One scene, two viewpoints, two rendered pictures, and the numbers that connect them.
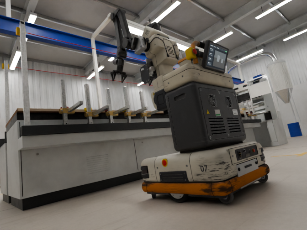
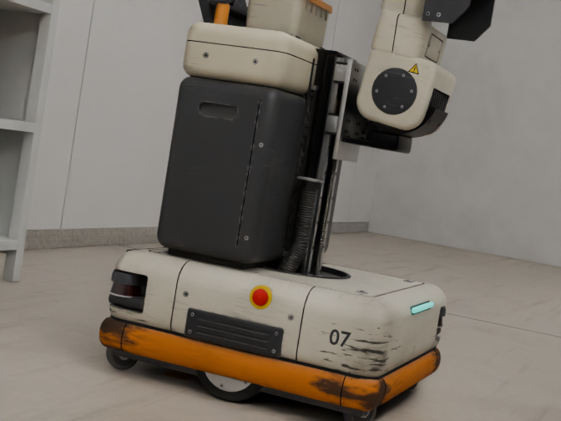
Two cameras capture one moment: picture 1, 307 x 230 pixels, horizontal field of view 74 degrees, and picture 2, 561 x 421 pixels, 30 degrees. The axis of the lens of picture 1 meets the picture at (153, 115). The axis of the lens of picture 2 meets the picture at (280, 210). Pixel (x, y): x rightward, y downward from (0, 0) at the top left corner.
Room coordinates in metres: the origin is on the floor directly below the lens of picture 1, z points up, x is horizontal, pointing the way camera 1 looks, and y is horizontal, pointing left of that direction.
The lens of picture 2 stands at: (3.75, -1.43, 0.56)
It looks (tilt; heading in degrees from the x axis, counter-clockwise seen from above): 3 degrees down; 154
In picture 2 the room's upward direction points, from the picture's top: 9 degrees clockwise
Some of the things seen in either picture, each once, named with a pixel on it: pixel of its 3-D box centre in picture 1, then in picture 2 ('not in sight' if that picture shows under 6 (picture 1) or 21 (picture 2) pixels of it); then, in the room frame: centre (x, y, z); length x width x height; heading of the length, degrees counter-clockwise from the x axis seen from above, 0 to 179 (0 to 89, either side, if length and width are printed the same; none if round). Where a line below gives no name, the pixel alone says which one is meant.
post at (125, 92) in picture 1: (127, 105); not in sight; (2.44, 0.30, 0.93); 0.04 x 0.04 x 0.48; 43
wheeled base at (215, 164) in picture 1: (202, 167); (285, 317); (1.50, -0.28, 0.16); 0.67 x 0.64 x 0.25; 43
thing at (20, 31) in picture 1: (24, 73); not in sight; (1.74, 1.10, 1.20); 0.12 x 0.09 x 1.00; 43
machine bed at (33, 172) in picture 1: (178, 141); not in sight; (3.82, -0.38, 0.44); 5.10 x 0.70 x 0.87; 133
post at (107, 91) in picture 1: (109, 108); not in sight; (2.26, 0.48, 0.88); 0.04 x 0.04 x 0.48; 43
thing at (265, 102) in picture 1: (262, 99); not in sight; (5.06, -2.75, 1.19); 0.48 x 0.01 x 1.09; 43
